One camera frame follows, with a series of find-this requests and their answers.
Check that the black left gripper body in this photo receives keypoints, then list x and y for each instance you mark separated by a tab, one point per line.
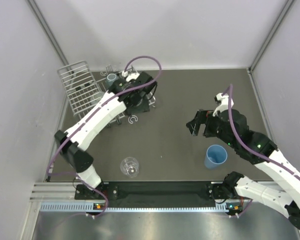
141	107

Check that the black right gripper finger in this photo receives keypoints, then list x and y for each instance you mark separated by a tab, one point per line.
201	116
194	126

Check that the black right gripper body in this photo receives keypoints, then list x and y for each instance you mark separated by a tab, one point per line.
213	128

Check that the blue-grey ceramic mug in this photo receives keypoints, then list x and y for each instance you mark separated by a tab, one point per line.
110	79

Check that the clear glass tumbler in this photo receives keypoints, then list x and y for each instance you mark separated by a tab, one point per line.
130	167

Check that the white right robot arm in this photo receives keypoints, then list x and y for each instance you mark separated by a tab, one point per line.
259	150

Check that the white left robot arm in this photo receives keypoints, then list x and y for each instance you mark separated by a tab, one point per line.
122	96

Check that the small metal c-shaped hook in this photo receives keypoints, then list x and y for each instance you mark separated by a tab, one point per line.
132	119

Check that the blue plastic cup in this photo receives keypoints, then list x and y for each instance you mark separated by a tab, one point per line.
215	156

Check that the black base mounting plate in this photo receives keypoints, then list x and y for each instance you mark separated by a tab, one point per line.
166	193

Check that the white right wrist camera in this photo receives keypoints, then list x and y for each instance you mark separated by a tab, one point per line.
223	103

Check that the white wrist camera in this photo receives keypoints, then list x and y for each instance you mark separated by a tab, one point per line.
136	79
223	103

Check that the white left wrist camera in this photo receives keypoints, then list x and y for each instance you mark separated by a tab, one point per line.
136	79

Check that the metal wire dish rack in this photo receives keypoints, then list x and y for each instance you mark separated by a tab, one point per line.
80	84

